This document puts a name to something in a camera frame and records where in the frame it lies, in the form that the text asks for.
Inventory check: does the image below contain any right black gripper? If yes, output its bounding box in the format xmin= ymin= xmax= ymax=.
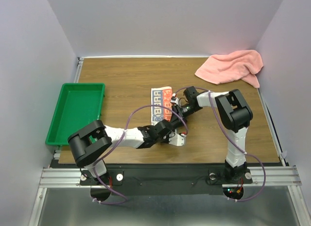
xmin=170 ymin=103 xmax=203 ymax=129

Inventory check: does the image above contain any rabbit print towel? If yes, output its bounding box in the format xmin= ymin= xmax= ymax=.
xmin=151 ymin=87 xmax=173 ymax=125

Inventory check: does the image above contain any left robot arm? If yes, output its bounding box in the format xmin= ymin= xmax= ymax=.
xmin=68 ymin=120 xmax=174 ymax=184

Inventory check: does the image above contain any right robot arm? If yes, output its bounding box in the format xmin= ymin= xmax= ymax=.
xmin=171 ymin=86 xmax=253 ymax=182

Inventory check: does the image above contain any pink towel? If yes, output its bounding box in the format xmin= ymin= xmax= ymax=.
xmin=195 ymin=50 xmax=263 ymax=88

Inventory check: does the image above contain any green plastic tray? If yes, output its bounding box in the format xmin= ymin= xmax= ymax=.
xmin=45 ymin=83 xmax=105 ymax=146

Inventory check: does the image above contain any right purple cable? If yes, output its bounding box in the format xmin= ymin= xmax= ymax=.
xmin=173 ymin=87 xmax=267 ymax=203

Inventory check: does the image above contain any purple cable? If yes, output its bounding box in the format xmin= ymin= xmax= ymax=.
xmin=91 ymin=104 xmax=189 ymax=205
xmin=173 ymin=87 xmax=267 ymax=203

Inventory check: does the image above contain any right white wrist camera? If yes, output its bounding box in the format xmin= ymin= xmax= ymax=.
xmin=170 ymin=93 xmax=181 ymax=106

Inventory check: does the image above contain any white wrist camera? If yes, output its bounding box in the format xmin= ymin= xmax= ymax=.
xmin=168 ymin=132 xmax=187 ymax=146
xmin=170 ymin=93 xmax=181 ymax=106

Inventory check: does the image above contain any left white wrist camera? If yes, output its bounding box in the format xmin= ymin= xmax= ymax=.
xmin=168 ymin=132 xmax=187 ymax=146

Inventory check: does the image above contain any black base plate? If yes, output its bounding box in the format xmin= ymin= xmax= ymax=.
xmin=80 ymin=163 xmax=253 ymax=196

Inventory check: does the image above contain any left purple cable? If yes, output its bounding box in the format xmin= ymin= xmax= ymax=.
xmin=91 ymin=104 xmax=189 ymax=205

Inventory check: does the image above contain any aluminium frame rail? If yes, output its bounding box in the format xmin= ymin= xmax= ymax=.
xmin=30 ymin=57 xmax=310 ymax=226

